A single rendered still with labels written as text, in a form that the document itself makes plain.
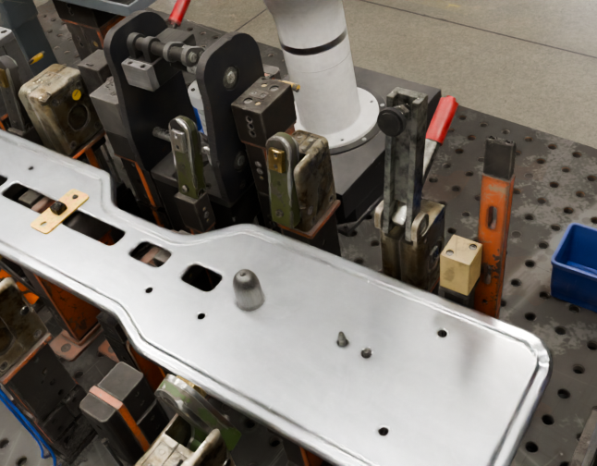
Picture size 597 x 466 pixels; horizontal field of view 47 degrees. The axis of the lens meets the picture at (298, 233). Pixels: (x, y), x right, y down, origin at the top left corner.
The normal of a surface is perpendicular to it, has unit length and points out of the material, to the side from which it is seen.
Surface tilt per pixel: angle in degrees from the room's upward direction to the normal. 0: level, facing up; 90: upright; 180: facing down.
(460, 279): 90
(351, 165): 4
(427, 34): 0
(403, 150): 81
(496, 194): 90
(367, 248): 0
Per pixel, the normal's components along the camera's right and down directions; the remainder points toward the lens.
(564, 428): -0.15, -0.69
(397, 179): -0.57, 0.54
